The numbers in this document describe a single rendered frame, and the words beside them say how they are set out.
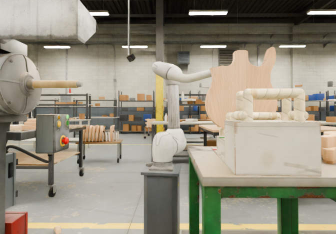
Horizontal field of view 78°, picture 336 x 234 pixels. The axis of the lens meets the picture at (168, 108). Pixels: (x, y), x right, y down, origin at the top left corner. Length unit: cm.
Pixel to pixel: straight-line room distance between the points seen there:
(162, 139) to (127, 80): 1078
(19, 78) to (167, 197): 115
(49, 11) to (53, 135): 61
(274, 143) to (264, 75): 47
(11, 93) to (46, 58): 1321
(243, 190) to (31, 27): 90
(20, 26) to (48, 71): 1307
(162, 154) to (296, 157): 100
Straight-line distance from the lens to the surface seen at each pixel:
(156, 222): 169
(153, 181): 158
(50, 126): 122
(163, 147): 156
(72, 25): 84
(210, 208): 75
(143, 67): 1223
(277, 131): 75
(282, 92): 77
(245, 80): 111
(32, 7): 93
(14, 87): 100
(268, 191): 79
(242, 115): 73
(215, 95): 106
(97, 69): 1281
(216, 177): 70
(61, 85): 97
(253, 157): 74
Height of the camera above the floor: 113
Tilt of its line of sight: 1 degrees up
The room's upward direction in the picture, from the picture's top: straight up
